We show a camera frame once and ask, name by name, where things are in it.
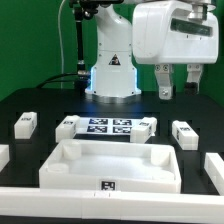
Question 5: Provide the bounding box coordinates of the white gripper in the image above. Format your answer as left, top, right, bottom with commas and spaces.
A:
132, 0, 219, 100

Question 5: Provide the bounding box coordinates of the white desk top tray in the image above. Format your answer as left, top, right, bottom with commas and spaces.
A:
39, 139, 181, 193

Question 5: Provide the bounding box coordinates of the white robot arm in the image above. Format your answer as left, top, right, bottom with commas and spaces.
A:
69, 0, 219, 103

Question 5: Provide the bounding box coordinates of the white right fence bar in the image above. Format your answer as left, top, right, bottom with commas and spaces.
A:
204, 153, 224, 196

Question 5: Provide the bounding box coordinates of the white fence bar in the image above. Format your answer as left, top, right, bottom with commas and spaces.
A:
0, 187, 224, 224
204, 153, 224, 196

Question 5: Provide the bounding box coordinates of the white fiducial marker sheet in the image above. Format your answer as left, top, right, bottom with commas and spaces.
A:
77, 117, 140, 135

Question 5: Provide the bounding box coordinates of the white left fence block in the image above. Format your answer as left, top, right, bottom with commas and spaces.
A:
0, 145, 10, 172

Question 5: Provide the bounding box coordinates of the white front fence bar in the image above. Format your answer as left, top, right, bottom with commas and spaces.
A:
0, 187, 224, 224

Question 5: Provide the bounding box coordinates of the black camera pole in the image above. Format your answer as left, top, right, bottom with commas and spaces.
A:
69, 0, 90, 92

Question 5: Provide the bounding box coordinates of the black cable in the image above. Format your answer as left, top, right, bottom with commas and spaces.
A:
35, 72, 81, 89

